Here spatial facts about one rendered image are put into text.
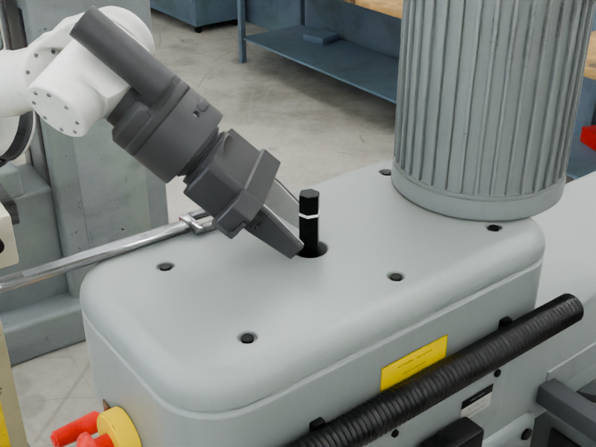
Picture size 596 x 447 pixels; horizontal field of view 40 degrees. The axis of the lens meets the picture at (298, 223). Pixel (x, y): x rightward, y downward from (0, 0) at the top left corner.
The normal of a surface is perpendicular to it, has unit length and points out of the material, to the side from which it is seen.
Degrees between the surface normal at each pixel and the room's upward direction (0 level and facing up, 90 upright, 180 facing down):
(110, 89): 51
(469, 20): 90
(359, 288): 0
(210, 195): 91
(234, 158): 41
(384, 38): 90
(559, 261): 0
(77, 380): 0
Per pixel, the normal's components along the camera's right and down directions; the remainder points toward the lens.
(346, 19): -0.80, 0.29
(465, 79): -0.46, 0.44
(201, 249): 0.00, -0.87
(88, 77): 0.46, -0.25
